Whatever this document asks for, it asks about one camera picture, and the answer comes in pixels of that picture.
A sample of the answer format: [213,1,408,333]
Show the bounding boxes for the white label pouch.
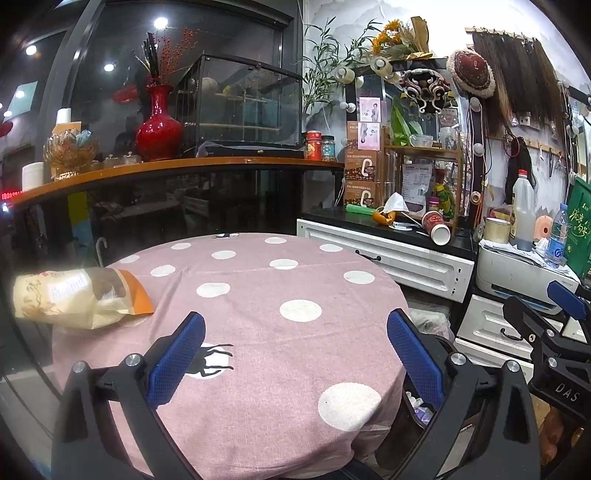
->
[401,162,432,206]

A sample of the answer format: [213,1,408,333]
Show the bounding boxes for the beige orange snack bag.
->
[13,268,155,330]

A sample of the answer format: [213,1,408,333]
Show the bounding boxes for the yellow sign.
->
[67,191,90,259]

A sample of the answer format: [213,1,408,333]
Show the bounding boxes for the wooden counter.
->
[9,157,345,208]

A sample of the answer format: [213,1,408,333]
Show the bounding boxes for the clear oil bottle red cap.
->
[509,170,536,252]

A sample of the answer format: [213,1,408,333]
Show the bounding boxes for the long white drawer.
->
[296,219,475,303]

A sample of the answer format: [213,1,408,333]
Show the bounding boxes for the green bamboo plant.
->
[302,18,379,134]

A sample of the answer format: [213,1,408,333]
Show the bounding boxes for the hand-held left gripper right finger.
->
[387,309,541,480]

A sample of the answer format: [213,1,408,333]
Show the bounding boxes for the brown coffee box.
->
[344,182,384,208]
[344,150,384,185]

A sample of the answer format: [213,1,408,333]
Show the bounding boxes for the pink polka dot tablecloth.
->
[52,232,411,478]

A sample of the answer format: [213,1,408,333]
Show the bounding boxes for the white printer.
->
[475,240,580,315]

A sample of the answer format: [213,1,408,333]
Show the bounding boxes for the red berry branches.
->
[131,28,199,88]

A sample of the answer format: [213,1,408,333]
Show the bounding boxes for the vanity mirror with bulbs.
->
[339,60,490,232]

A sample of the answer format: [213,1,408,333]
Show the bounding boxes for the dark brown trash bin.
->
[374,335,467,472]

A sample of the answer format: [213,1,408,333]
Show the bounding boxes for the blue label water bottle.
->
[545,203,568,268]

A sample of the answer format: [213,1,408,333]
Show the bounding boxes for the white face mask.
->
[383,192,414,214]

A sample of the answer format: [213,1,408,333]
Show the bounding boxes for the gold lotus bowl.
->
[43,129,100,178]

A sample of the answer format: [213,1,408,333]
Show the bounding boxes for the large white drawer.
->
[455,293,564,356]

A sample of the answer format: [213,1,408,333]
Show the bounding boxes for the green yellow sauce bottle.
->
[434,182,455,217]

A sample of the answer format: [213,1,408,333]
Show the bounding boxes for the green leaf plant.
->
[390,99,423,146]

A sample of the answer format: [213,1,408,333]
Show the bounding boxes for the glass display case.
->
[174,54,305,160]

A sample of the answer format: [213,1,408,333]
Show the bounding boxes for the black wig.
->
[503,136,536,190]

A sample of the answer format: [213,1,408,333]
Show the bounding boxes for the red hat white trim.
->
[445,48,496,99]

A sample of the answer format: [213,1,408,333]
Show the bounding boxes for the green gift bag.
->
[564,178,591,278]

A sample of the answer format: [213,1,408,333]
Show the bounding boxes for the brown hair extensions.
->
[471,30,566,139]

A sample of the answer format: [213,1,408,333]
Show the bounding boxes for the red ceramic vase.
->
[135,83,183,162]

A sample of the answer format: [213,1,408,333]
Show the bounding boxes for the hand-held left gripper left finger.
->
[52,311,206,480]

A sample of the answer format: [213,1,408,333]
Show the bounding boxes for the orange round toy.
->
[533,217,555,243]

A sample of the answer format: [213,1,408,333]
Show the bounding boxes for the ornate swirl headdress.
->
[399,68,455,114]

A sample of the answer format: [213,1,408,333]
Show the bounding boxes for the purple plastic bag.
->
[412,396,435,424]

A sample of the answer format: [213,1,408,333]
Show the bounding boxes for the yellow flower bouquet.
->
[369,17,435,61]

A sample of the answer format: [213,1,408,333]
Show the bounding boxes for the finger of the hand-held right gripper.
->
[547,281,591,324]
[502,296,565,346]

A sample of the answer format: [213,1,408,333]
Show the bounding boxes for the brown pink portrait box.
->
[346,121,384,151]

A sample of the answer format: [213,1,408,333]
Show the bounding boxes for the bamboo shelf rack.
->
[383,108,465,232]

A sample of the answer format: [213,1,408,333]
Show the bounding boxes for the white cylinder cup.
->
[21,162,45,192]

